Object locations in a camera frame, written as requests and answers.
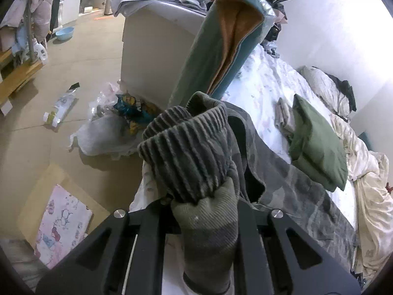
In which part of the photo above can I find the grey cloth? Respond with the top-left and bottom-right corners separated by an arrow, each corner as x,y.
111,0 -> 209,17

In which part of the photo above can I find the pink printed cushion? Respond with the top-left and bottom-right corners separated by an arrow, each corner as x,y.
34,184 -> 93,269

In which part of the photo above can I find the cream duvet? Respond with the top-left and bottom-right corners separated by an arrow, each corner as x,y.
330,114 -> 393,280

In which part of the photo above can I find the rolled teal and tan blanket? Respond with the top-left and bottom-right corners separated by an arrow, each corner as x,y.
168,0 -> 275,109

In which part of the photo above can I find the small beige cloth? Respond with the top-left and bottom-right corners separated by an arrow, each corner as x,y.
274,97 -> 297,139

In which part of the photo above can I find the white pillow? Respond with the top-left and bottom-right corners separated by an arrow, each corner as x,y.
299,66 -> 351,119

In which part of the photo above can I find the cardboard sheet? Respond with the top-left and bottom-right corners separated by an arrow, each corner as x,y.
17,163 -> 111,249

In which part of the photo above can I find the folded green garment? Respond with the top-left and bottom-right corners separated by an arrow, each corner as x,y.
289,94 -> 348,192

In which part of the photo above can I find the clear plastic trash bag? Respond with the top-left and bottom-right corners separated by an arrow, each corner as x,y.
69,80 -> 163,160

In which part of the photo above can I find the dark garment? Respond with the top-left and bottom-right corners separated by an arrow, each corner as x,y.
325,74 -> 357,113

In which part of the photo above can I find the wooden shelf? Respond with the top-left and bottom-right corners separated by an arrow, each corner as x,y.
0,49 -> 43,106

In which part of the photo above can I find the white detergent bottle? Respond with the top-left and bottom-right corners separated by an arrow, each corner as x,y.
32,38 -> 49,65

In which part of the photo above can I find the blue plastic basin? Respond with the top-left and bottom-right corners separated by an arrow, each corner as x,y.
55,27 -> 75,42

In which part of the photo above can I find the pink padded jacket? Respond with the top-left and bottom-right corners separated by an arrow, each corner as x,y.
0,0 -> 57,42

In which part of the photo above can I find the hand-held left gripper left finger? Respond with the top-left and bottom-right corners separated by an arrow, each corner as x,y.
35,199 -> 182,295

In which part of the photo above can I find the white floral bed sheet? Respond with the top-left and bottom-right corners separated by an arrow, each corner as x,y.
129,44 -> 360,295

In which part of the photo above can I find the white packet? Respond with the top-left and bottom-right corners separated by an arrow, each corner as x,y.
43,82 -> 80,131

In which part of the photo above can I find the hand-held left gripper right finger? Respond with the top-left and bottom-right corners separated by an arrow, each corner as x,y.
233,199 -> 362,295

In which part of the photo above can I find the white cabinet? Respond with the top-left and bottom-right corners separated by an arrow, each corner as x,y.
121,0 -> 209,106

